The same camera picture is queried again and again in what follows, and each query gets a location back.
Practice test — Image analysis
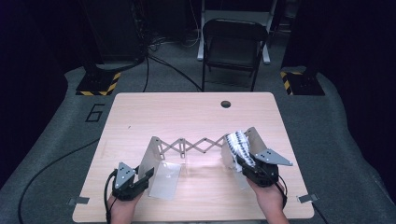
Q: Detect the person's right hand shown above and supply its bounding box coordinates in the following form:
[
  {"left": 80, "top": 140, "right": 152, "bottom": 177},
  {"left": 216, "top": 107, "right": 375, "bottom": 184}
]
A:
[{"left": 247, "top": 180, "right": 286, "bottom": 216}]

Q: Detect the expandable metal book rack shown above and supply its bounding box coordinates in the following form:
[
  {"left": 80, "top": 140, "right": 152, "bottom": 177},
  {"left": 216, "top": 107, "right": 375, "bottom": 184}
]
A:
[{"left": 138, "top": 126, "right": 269, "bottom": 200}]

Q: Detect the person's left hand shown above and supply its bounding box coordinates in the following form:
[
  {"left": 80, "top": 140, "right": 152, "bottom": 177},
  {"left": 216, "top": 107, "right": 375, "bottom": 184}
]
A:
[{"left": 106, "top": 193, "right": 144, "bottom": 224}]

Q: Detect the short black cable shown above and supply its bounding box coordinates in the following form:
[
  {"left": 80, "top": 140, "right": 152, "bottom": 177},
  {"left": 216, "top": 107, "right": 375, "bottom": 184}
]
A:
[{"left": 311, "top": 202, "right": 330, "bottom": 224}]

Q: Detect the grey tape piece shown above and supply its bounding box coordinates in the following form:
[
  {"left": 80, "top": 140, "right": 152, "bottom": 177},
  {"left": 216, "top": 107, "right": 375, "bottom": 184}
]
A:
[
  {"left": 67, "top": 196, "right": 91, "bottom": 206},
  {"left": 296, "top": 193, "right": 320, "bottom": 204}
]

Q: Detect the black stand base striped edge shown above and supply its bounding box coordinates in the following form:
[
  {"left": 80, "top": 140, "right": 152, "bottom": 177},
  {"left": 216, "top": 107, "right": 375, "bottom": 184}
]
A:
[
  {"left": 279, "top": 65, "right": 326, "bottom": 96},
  {"left": 75, "top": 62, "right": 121, "bottom": 97}
]

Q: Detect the dark cabinet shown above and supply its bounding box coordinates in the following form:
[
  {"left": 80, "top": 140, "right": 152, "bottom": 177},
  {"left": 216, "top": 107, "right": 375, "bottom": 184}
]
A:
[{"left": 83, "top": 0, "right": 146, "bottom": 63}]

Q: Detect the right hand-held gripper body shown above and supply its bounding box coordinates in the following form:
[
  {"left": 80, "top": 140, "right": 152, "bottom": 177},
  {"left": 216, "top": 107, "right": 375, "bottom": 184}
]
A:
[{"left": 246, "top": 148, "right": 293, "bottom": 188}]

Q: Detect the white black patterned cloth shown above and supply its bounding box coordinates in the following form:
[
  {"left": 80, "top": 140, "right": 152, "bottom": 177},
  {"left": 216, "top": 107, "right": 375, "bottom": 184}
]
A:
[{"left": 224, "top": 130, "right": 257, "bottom": 173}]

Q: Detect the bundle of cables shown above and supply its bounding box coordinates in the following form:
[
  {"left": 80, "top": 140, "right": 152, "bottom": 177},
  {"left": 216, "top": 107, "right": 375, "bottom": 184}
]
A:
[{"left": 146, "top": 27, "right": 200, "bottom": 52}]

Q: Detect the black folding chair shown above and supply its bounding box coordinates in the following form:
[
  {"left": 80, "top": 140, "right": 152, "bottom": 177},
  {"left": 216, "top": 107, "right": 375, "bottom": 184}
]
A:
[{"left": 201, "top": 18, "right": 269, "bottom": 92}]

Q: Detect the left hand-held gripper cable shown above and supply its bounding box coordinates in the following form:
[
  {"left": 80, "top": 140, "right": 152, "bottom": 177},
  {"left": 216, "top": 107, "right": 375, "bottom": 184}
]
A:
[{"left": 104, "top": 169, "right": 119, "bottom": 224}]

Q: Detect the long black floor cable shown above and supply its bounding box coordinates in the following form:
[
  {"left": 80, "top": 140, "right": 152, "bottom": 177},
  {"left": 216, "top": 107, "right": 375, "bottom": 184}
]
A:
[{"left": 17, "top": 138, "right": 101, "bottom": 224}]

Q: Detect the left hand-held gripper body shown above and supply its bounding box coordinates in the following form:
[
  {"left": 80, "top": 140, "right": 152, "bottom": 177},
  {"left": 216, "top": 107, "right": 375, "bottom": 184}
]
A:
[{"left": 111, "top": 161, "right": 148, "bottom": 202}]

